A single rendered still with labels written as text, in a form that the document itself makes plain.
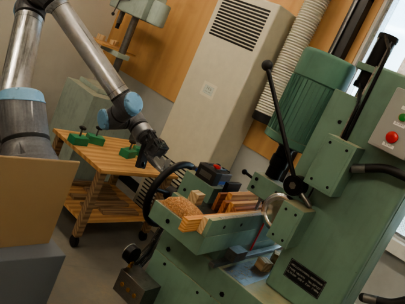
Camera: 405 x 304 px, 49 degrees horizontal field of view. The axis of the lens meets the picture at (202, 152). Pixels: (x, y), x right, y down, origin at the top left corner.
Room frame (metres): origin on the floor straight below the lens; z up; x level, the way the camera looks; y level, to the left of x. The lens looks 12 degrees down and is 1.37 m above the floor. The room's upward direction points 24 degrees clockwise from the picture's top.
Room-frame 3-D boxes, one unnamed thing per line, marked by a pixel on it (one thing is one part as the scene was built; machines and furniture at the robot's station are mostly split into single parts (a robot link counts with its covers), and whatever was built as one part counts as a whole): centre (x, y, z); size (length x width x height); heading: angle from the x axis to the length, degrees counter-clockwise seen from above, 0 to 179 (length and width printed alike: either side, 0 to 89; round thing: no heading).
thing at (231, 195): (1.52, -0.19, 0.94); 0.18 x 0.02 x 0.07; 147
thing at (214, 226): (1.42, -0.26, 0.93); 0.60 x 0.02 x 0.06; 147
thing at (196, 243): (1.50, -0.14, 0.87); 0.61 x 0.30 x 0.06; 147
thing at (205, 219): (1.43, -0.25, 0.92); 0.60 x 0.02 x 0.05; 147
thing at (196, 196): (1.41, -0.04, 0.92); 0.04 x 0.03 x 0.04; 153
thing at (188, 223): (1.42, -0.21, 0.92); 0.67 x 0.02 x 0.04; 147
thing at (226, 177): (1.55, -0.06, 0.99); 0.13 x 0.11 x 0.06; 147
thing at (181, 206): (1.28, -0.02, 0.92); 0.14 x 0.09 x 0.04; 57
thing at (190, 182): (1.55, -0.07, 0.91); 0.15 x 0.14 x 0.09; 147
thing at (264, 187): (1.46, -0.26, 1.03); 0.14 x 0.07 x 0.09; 57
